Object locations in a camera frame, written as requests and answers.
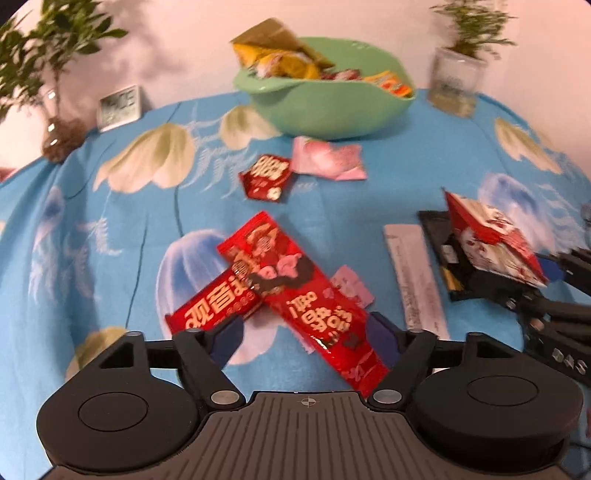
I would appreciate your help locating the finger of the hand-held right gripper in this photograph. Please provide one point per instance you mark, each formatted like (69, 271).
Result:
(551, 270)
(554, 309)

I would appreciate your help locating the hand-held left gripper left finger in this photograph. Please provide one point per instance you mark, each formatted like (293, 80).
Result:
(231, 334)

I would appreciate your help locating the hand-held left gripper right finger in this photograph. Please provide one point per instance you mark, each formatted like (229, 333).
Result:
(383, 337)

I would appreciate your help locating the small pink snack packet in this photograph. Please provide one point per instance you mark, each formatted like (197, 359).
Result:
(353, 286)

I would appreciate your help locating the long white sachet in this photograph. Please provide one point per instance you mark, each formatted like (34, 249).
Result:
(415, 281)

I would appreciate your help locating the red and white snack packet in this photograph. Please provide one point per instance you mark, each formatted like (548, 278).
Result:
(489, 240)

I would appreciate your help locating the long red snack packet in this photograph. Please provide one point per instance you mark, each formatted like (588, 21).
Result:
(300, 300)

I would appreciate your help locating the black snack packet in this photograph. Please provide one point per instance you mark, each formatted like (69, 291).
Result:
(438, 230)

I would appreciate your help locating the small red snack packet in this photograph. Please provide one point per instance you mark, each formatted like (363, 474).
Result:
(265, 177)

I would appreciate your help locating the green plastic bowl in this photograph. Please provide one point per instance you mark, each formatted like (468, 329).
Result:
(323, 110)

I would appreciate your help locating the small orange snack packet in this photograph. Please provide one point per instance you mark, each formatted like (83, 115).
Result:
(390, 84)

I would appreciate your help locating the yellow bar packet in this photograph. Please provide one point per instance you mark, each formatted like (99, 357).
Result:
(307, 70)

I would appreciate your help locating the yellow snack packet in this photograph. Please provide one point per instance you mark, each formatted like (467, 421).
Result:
(277, 39)

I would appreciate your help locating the blue floral tablecloth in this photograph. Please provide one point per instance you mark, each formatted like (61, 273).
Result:
(115, 230)

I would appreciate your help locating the glass jar with white rim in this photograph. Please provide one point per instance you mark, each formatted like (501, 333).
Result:
(455, 83)

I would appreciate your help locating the white digital clock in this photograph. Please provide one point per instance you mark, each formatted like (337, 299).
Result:
(120, 108)

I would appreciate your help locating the thin wispy plant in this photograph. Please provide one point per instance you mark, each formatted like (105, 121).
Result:
(471, 27)

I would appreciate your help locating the round glass vase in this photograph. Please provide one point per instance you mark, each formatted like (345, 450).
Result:
(62, 138)

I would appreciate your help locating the leafy green plant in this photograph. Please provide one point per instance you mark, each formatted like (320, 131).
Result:
(55, 32)

